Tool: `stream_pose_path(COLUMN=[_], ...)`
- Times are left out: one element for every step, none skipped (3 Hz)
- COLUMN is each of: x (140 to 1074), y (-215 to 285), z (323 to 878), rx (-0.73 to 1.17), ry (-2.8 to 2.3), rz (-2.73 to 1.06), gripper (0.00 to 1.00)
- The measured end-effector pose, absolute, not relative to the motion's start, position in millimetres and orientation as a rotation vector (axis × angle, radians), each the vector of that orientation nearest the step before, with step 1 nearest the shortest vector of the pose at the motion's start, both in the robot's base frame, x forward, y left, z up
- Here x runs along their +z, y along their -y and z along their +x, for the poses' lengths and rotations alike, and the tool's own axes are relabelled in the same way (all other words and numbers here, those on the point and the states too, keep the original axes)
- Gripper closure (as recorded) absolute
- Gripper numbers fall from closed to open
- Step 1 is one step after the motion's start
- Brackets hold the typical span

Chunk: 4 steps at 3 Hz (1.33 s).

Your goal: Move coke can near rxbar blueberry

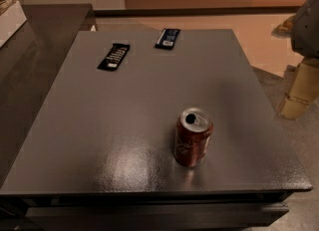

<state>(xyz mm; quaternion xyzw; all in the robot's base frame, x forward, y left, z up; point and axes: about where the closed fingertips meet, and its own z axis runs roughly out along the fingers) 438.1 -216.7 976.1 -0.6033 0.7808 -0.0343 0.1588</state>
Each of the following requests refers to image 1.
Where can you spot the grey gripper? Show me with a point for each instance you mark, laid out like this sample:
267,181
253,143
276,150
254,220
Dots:
307,29

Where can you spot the red coke can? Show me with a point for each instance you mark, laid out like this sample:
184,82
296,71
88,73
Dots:
192,135

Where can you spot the blue rxbar blueberry bar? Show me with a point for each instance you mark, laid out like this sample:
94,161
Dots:
167,38

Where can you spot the black snack bar wrapper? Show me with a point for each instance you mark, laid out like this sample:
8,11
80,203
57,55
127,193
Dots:
114,58

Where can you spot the grey cabinet drawer front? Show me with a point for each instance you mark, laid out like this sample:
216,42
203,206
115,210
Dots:
157,217

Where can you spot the white box at left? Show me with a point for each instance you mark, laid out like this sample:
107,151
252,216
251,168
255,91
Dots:
11,21

